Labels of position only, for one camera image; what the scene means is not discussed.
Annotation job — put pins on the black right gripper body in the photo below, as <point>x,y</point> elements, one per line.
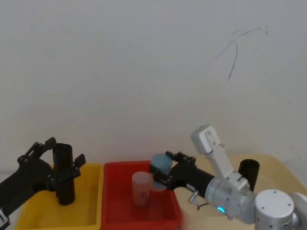
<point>189,178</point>

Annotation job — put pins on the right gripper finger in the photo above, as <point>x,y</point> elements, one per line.
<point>182,157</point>
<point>159,177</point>

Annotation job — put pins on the black cylinder tube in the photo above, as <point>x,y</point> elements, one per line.
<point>250,172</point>
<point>64,172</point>

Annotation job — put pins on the red plastic bin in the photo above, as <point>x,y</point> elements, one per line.
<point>120,210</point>

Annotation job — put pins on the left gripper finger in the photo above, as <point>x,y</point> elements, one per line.
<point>72,169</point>
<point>38,148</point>

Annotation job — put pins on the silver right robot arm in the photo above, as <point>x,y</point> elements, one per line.
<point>239,196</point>

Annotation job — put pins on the translucent pink cylinder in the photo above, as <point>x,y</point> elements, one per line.
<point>142,189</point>

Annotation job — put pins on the yellow plastic bin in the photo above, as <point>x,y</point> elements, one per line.
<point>43,210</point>

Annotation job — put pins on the blue cylinder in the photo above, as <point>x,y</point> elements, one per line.
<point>162,162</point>

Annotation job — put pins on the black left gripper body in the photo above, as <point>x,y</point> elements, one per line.
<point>26,177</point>

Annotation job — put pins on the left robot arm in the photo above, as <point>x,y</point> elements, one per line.
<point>3,218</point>

